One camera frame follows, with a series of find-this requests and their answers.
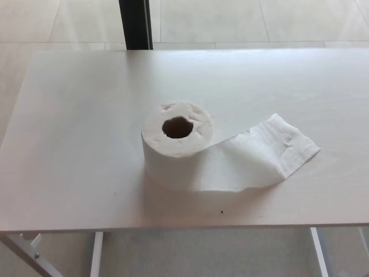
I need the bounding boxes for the white toilet paper roll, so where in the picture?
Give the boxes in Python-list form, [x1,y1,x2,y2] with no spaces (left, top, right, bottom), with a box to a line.
[141,100,322,193]

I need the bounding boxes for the white table leg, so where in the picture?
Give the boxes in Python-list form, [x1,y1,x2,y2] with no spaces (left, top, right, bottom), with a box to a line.
[90,231,104,277]
[310,227,330,277]

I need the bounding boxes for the white diagonal table frame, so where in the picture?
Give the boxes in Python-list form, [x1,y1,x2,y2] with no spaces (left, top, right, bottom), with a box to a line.
[0,232,63,277]

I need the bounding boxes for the black vertical pillar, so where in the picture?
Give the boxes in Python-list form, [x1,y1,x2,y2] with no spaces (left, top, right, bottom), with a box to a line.
[118,0,154,51]

